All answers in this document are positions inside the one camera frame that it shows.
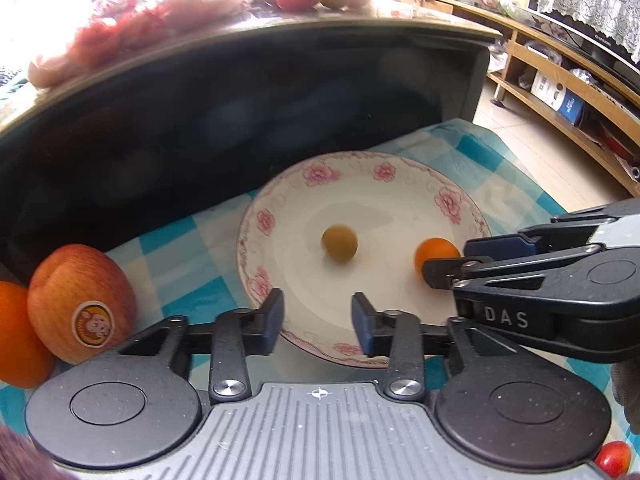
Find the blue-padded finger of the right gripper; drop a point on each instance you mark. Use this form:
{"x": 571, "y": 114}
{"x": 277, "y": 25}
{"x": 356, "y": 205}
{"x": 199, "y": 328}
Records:
{"x": 518, "y": 245}

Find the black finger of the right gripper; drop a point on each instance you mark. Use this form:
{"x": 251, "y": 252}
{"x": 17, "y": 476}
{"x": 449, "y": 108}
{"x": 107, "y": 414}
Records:
{"x": 443, "y": 273}

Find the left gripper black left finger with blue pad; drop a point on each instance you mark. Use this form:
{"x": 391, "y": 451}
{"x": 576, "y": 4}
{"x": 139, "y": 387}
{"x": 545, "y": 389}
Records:
{"x": 228, "y": 342}

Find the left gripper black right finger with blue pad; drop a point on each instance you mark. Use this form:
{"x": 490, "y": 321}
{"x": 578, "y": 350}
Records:
{"x": 405, "y": 341}

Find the small mandarin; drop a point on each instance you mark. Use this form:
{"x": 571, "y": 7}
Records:
{"x": 433, "y": 248}

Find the large red tomato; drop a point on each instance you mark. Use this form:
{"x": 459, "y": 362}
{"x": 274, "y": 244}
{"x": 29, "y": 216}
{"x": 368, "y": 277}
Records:
{"x": 614, "y": 459}

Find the brown longan in plate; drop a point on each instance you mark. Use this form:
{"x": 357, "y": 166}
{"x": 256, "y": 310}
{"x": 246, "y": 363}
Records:
{"x": 340, "y": 243}

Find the blue white box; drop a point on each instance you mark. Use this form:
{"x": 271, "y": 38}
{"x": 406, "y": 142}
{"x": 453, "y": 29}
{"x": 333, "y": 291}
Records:
{"x": 558, "y": 97}

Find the wooden tv shelf unit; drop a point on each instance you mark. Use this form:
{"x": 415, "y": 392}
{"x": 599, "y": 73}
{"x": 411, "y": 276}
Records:
{"x": 609, "y": 128}

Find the red apple with sticker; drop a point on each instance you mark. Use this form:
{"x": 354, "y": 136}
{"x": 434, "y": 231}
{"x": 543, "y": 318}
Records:
{"x": 80, "y": 303}

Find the large orange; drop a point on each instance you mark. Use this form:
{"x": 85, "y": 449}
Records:
{"x": 25, "y": 362}

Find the dark coffee table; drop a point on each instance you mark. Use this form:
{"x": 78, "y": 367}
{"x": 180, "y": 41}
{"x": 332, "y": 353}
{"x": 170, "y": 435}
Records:
{"x": 188, "y": 124}

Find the red plastic bag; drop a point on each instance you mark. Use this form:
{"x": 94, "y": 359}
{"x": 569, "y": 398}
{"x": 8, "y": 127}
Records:
{"x": 122, "y": 27}

